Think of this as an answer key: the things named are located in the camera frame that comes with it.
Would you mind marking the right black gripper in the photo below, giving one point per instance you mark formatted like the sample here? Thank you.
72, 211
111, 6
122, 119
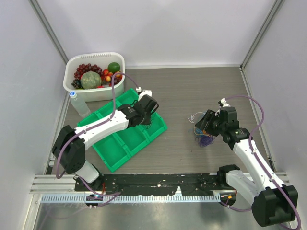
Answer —
209, 116

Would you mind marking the white plastic basket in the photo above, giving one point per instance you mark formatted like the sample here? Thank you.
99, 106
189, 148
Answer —
102, 60

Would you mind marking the red grape bunch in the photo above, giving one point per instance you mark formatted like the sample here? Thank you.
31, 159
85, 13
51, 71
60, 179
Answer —
84, 68

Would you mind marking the clear water bottle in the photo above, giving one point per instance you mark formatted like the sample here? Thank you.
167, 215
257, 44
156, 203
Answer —
79, 104

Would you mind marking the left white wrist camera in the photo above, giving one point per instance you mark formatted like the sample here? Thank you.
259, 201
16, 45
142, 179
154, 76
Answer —
142, 92

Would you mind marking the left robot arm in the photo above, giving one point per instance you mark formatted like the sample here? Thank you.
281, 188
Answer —
71, 144

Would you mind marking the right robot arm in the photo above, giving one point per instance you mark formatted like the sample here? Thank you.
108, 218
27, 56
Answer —
272, 201

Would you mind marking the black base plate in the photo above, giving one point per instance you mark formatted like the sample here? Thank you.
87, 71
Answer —
190, 184

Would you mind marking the green melon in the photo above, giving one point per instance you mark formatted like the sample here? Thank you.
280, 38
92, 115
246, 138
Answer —
90, 80

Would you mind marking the green lime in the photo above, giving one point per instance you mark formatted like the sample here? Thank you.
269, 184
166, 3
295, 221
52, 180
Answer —
114, 67

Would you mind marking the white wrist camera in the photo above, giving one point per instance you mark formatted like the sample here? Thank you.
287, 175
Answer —
142, 92
223, 103

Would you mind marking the green compartment tray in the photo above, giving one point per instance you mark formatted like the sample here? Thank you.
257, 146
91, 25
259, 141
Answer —
116, 149

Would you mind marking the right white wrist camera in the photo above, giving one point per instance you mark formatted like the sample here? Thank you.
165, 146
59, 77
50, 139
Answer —
223, 103

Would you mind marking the white slotted cable duct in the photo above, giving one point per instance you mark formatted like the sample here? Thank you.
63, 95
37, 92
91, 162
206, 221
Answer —
89, 198

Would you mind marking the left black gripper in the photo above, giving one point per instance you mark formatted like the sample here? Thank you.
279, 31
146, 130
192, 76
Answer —
147, 121

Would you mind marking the red yellow cherries bunch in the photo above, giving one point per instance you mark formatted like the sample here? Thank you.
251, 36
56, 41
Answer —
106, 77

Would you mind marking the dark grape bunch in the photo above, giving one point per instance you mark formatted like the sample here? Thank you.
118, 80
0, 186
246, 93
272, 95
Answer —
76, 83

